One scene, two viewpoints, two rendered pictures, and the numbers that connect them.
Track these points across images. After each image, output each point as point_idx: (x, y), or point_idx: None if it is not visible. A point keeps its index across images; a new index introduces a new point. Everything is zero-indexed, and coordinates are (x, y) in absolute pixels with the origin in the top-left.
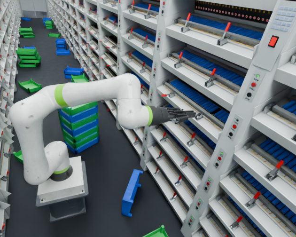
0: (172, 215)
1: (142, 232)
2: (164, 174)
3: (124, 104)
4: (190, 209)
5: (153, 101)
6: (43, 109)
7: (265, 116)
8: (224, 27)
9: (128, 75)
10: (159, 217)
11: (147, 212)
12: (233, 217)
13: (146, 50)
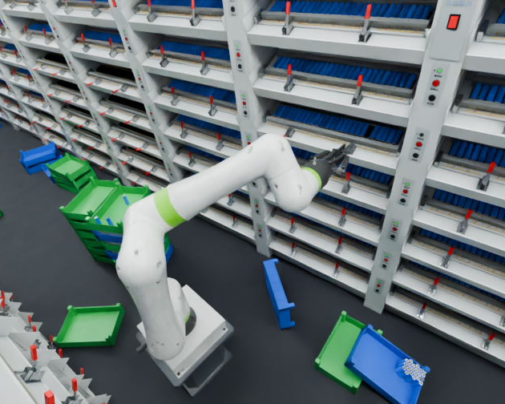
0: (342, 292)
1: (321, 334)
2: (305, 247)
3: (287, 181)
4: (373, 273)
5: None
6: (161, 244)
7: (457, 117)
8: (349, 9)
9: (273, 138)
10: (329, 305)
11: (310, 308)
12: (439, 253)
13: (212, 77)
